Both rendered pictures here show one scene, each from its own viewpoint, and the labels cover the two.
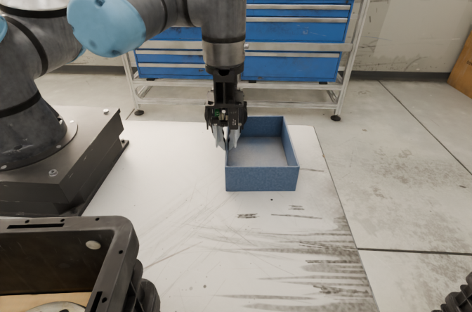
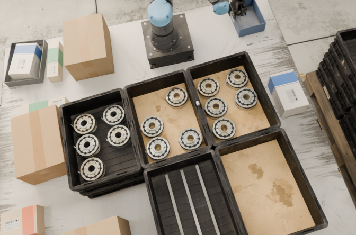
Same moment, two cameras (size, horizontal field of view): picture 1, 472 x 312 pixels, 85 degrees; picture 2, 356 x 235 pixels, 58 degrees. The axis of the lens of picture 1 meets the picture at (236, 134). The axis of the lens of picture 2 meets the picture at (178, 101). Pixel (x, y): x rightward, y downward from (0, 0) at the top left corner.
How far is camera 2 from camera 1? 134 cm
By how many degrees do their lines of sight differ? 29
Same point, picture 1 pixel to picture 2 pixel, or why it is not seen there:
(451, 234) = (342, 23)
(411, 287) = (317, 56)
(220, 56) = not seen: outside the picture
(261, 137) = not seen: hidden behind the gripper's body
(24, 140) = (174, 38)
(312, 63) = not seen: outside the picture
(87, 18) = (220, 9)
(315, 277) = (275, 56)
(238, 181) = (243, 33)
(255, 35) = not seen: outside the picture
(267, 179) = (254, 29)
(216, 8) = not seen: outside the picture
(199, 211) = (233, 47)
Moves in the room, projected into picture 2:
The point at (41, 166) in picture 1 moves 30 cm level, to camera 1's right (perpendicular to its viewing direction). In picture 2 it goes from (181, 46) to (237, 32)
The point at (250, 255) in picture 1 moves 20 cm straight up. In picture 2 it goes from (255, 55) to (260, 32)
